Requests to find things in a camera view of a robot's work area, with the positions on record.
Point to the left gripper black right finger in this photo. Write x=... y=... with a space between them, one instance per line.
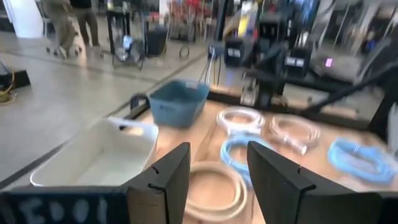
x=273 y=186

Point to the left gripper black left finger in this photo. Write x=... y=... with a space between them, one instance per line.
x=174 y=174

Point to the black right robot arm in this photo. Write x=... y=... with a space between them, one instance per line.
x=270 y=62

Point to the black floor box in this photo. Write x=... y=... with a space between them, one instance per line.
x=18 y=79

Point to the beige plastic bin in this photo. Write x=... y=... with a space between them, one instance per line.
x=102 y=155

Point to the blue plastic bin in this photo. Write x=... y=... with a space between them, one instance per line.
x=177 y=109

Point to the person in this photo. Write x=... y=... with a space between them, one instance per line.
x=87 y=21
x=62 y=25

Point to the black trash bin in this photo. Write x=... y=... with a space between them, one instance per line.
x=156 y=42

